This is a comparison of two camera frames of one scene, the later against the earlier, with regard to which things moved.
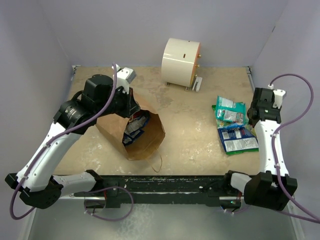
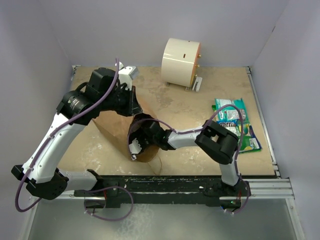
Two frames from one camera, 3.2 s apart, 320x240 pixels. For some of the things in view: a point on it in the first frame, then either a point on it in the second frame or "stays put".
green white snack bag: (249, 127) to (245, 145)
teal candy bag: (228, 111) stays put
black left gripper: (131, 106) stays put
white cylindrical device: (180, 62) stays put
